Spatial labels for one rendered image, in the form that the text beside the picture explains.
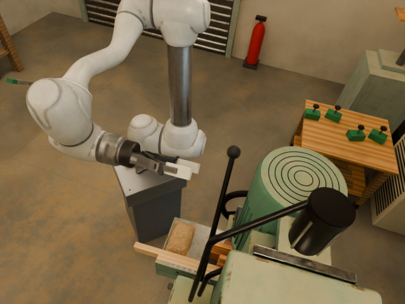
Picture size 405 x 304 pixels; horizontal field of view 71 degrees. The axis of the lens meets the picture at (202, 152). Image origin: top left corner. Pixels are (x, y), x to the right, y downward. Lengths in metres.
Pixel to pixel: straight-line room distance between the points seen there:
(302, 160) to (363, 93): 2.35
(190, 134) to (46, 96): 0.78
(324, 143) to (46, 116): 1.85
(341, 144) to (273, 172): 1.72
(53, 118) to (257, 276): 0.52
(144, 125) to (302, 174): 0.94
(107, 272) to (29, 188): 0.93
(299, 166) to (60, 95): 0.52
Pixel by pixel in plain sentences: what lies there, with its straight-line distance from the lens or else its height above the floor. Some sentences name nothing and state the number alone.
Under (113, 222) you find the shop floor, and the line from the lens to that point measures 2.21.
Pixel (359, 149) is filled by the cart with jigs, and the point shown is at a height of 0.53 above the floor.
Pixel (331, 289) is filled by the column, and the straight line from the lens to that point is 0.47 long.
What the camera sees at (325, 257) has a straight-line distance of 0.49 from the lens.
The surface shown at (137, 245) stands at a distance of 1.08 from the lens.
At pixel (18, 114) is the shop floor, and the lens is 3.21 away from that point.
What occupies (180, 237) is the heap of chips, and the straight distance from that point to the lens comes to 1.10.
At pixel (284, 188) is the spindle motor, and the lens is 0.55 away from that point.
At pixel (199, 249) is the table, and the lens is 1.11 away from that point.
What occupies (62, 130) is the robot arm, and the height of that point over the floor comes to 1.44.
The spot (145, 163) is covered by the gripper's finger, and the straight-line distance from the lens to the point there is 0.73.
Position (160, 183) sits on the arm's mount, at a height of 0.71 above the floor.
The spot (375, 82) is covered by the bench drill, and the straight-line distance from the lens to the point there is 2.89.
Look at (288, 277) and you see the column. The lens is 0.46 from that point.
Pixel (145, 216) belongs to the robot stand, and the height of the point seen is 0.35.
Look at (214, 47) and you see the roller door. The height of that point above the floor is 0.07.
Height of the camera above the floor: 1.93
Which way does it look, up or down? 48 degrees down
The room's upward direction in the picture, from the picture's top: 8 degrees clockwise
